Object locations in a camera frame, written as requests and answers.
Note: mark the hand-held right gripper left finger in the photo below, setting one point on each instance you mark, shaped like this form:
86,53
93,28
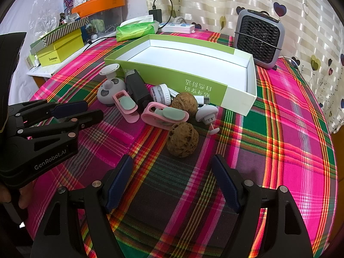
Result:
119,184

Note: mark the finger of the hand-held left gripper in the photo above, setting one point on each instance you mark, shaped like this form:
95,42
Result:
87,118
68,108

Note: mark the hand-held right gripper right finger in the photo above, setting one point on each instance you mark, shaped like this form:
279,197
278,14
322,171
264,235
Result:
225,184

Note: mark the pink clip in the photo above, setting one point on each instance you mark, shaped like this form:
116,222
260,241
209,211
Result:
153,115
126,104

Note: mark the black rectangular device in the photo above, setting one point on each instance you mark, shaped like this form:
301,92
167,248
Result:
137,88

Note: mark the brown walnut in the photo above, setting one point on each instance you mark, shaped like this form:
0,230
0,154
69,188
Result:
180,100
182,139

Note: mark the white mushroom light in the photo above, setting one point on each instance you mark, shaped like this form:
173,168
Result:
205,111

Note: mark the white round jar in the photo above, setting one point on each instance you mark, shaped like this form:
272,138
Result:
161,92

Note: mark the green cardboard box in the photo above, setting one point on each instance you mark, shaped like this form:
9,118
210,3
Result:
174,79

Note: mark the person's left hand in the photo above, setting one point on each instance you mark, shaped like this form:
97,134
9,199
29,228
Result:
25,196

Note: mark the white panda gadget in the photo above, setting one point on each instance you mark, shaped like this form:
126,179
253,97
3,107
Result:
110,91

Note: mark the yellow box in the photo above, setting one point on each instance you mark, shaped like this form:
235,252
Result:
61,49

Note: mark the plaid tablecloth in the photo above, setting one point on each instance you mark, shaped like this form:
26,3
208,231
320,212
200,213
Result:
282,145

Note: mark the striped box lid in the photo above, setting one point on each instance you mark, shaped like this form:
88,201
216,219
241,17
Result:
64,28

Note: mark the clear plastic bag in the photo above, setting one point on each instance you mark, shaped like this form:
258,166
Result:
43,13

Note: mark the green tissue pack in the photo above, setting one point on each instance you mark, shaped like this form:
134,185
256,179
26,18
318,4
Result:
134,31

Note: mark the orange lid storage bin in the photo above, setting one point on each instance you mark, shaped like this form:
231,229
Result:
102,4

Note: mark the black charger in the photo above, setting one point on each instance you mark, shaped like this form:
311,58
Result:
155,15

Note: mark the white power strip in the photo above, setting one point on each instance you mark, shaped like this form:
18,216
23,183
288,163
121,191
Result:
177,27

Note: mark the grey desk heater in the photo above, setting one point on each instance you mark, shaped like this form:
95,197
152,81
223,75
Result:
258,35

